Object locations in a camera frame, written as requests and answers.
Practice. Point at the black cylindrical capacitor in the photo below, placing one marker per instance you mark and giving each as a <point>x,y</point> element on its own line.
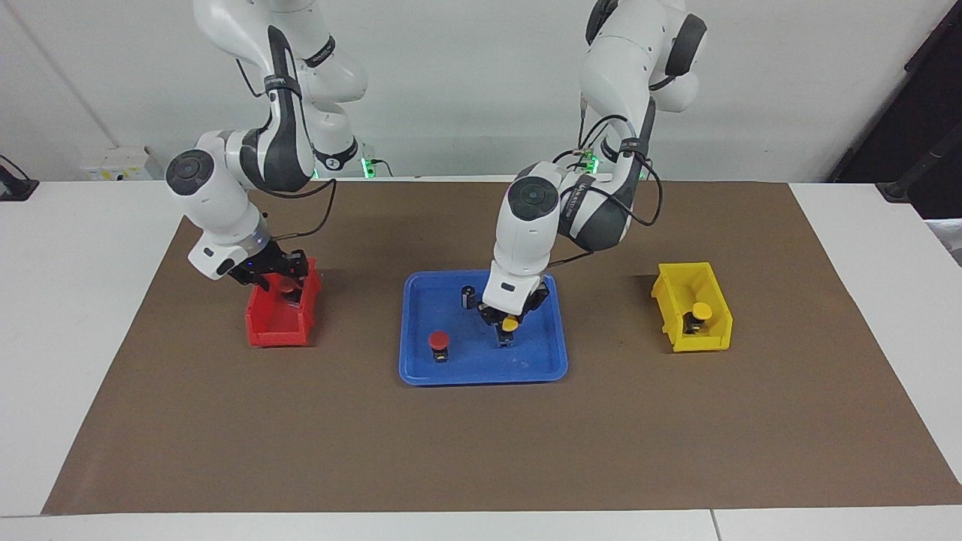
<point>467,297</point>

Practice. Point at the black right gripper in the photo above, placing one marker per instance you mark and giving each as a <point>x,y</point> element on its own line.
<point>267,264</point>

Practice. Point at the black stand pole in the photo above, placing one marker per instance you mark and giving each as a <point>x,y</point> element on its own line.
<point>921,169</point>

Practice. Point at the yellow plastic bin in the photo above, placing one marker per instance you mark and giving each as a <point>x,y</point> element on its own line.
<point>714,343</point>

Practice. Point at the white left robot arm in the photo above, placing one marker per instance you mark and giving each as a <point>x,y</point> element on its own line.
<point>526,240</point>

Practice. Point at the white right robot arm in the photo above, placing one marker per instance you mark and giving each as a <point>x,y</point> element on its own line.
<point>218,203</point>

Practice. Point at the grey plastic cover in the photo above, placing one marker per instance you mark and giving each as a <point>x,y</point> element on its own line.
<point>948,240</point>

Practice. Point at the red plastic bin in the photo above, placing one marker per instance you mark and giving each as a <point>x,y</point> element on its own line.
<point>259,332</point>

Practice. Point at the yellow push button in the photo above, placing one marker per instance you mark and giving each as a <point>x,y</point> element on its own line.
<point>509,324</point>
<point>701,310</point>

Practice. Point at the green lit base connector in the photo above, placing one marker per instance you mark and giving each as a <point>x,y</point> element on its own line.
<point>368,167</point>
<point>590,159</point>

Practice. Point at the red push button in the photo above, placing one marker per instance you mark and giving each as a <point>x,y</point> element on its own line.
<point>438,342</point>
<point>288,285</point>

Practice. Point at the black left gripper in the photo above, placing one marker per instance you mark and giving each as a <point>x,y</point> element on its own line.
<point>535,299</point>

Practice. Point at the blue plastic tray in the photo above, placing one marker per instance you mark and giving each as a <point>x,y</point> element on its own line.
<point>451,368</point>

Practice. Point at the beige box with yellow labels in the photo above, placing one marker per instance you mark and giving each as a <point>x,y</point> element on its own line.
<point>120,165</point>

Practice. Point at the brown paper mat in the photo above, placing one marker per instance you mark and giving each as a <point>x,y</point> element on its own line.
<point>481,451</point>

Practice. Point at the black table clamp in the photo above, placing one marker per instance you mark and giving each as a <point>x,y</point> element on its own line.
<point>15,186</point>

